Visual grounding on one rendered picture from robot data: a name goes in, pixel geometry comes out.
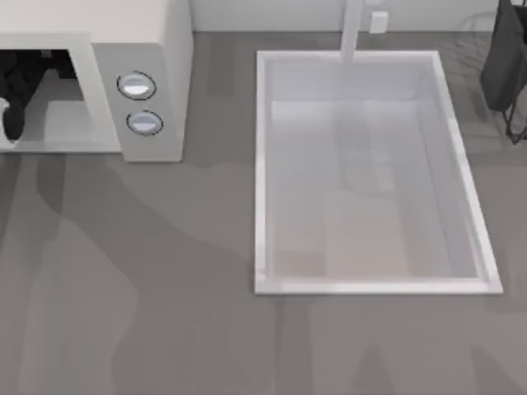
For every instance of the round grey microwave knob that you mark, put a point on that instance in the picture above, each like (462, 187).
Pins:
(144, 122)
(136, 85)

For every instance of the pale microwave oven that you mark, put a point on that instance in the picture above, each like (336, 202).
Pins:
(164, 24)

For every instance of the tall white tap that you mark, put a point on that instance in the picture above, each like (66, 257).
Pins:
(351, 29)

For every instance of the white sink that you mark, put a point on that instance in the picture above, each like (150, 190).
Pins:
(370, 185)

